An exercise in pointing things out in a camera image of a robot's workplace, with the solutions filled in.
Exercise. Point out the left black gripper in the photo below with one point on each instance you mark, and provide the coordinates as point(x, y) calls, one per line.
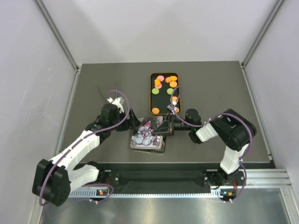
point(130, 123)

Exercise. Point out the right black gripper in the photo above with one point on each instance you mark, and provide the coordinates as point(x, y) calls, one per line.
point(168, 127)

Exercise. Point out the gold tin lid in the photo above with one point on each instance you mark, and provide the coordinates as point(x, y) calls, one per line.
point(143, 137)

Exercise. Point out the gold cookie tin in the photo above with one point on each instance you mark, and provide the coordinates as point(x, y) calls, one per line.
point(161, 150)

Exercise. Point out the metal tongs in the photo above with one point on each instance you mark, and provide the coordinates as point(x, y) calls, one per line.
point(105, 97)

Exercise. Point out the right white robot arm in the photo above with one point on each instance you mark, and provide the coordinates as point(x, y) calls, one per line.
point(233, 129)

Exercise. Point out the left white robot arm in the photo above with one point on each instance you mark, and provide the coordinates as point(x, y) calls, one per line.
point(56, 178)

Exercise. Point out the orange cookie bottom left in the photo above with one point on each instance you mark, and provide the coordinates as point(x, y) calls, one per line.
point(155, 110)

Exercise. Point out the black cookie tray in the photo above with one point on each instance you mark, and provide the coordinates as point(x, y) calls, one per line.
point(163, 100)

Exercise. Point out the green cookie right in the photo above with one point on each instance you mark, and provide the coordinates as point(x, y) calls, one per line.
point(170, 91)

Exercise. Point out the green cookie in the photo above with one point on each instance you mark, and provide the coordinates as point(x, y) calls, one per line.
point(155, 91)
point(170, 91)

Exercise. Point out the green cookie left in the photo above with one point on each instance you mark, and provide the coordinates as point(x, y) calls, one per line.
point(155, 91)

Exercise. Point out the pink cookie lower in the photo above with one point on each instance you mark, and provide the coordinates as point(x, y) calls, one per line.
point(158, 86)

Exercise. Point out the pink cookie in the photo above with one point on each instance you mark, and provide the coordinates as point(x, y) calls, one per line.
point(160, 77)
point(158, 86)

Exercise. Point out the orange cookie upper right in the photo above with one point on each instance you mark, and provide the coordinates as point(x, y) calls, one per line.
point(173, 84)

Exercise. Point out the orange cookie upper left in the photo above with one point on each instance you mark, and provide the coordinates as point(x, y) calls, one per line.
point(157, 82)

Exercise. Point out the orange flower cookie top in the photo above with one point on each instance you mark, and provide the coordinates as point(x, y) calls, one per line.
point(168, 80)

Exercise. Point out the orange ridged cookie top right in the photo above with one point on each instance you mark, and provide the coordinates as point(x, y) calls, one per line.
point(174, 78)

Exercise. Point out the pink cookie top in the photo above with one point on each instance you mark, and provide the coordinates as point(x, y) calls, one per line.
point(160, 77)

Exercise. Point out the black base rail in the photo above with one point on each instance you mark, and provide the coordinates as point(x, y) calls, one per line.
point(159, 178)

